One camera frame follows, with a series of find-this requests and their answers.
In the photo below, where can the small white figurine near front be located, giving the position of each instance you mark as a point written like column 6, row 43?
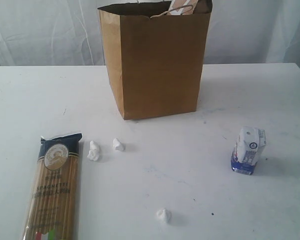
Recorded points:
column 163, row 215

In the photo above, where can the brown kraft pouch orange stripe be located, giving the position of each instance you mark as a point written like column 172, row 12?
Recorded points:
column 188, row 7

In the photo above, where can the white backdrop curtain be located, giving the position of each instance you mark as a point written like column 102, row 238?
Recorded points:
column 68, row 33

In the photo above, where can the small white figurine by jar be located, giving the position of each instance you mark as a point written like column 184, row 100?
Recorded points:
column 118, row 145

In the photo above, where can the brown paper bag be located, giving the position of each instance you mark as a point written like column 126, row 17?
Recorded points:
column 154, row 60

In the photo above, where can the white blue milk carton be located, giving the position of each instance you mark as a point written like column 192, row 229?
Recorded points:
column 248, row 149

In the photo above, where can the small white figurine by packet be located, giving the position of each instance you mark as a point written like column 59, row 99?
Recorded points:
column 94, row 151

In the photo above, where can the spaghetti packet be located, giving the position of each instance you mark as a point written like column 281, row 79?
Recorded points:
column 51, row 210

